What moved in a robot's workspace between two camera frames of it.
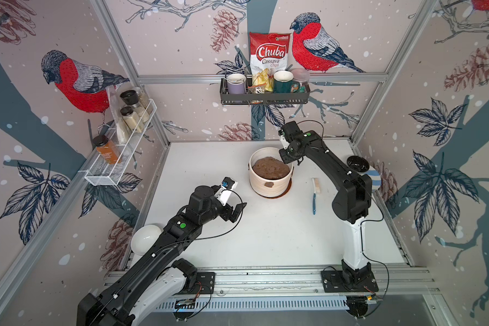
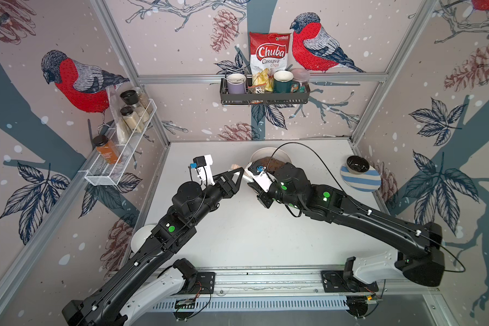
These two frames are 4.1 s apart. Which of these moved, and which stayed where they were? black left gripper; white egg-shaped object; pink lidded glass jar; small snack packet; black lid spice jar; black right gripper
Moved: black left gripper; black right gripper
Stayed: small snack packet; black lid spice jar; white egg-shaped object; pink lidded glass jar
